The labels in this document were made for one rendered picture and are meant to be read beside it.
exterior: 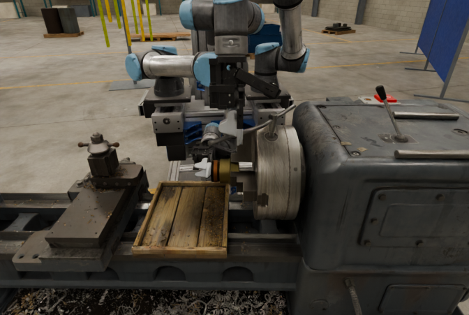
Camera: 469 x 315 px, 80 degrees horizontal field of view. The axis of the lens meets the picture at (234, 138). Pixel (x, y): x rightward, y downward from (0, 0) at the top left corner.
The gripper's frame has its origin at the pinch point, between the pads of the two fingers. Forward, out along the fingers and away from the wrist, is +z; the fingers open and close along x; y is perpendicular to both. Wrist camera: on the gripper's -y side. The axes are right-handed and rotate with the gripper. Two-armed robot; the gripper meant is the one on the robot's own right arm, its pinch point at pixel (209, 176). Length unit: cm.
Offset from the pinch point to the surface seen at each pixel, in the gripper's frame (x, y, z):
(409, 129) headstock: 17, -61, -2
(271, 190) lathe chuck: 3.8, -19.1, 11.6
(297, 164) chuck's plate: 10.3, -26.5, 7.9
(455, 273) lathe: -23, -76, 17
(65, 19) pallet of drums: -44, 663, -1047
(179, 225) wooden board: -19.7, 11.1, 2.9
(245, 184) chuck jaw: 2.0, -11.8, 6.5
